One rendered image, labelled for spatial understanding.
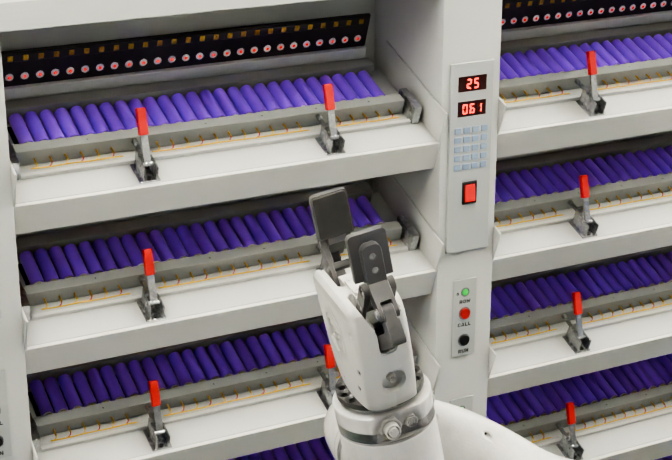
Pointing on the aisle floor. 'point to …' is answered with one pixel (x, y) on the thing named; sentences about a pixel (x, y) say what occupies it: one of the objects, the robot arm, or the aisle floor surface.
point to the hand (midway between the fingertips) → (347, 221)
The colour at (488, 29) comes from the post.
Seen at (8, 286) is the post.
